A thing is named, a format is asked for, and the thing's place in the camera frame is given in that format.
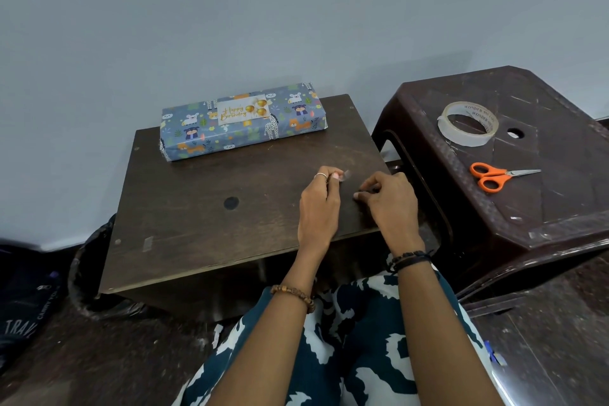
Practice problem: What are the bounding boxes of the person's left hand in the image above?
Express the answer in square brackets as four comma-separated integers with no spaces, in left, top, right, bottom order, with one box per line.
[296,165,345,260]

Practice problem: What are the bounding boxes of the person's right hand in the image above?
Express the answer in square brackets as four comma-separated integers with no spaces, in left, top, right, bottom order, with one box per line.
[352,171,425,257]

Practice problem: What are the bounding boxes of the clear tape roll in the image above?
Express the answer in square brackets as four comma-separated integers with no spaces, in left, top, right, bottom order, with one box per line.
[436,100,499,148]

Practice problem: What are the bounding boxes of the orange handled scissors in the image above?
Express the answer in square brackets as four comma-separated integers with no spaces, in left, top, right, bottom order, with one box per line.
[469,161,542,194]

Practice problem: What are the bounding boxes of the white card with gold stickers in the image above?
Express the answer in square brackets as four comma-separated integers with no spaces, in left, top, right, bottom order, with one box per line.
[216,94,272,127]

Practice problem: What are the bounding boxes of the blue animal-print wrapping paper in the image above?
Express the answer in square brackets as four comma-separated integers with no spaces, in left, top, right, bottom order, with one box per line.
[158,82,330,163]

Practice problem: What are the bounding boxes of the person's left forearm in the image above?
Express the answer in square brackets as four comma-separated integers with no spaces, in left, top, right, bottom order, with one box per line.
[207,248,327,406]

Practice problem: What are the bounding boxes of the person's right forearm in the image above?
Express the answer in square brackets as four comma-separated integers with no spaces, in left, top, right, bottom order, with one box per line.
[397,253,505,406]

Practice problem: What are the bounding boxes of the small brown wooden table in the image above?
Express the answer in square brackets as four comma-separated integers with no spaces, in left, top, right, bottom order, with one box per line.
[97,94,395,296]

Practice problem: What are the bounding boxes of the teal white patterned trousers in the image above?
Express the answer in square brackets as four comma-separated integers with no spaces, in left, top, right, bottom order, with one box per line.
[172,256,503,406]

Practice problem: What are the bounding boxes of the brown plastic stool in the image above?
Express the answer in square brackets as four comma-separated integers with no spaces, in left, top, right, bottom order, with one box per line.
[370,65,609,311]

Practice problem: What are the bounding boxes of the small blue floor scrap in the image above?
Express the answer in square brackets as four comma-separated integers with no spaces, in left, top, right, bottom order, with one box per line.
[483,339,508,369]

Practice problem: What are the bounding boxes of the black trash bin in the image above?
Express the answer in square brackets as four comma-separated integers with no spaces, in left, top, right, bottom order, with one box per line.
[67,214,153,322]

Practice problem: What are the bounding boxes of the black purple backpack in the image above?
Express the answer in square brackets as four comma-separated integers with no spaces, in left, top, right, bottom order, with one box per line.
[0,248,65,373]

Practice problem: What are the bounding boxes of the black cord bracelet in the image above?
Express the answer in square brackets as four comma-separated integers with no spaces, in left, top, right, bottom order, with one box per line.
[388,249,436,276]

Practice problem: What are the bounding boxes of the brown beaded bracelet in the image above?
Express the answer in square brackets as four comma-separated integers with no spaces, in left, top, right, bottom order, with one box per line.
[270,284,317,315]

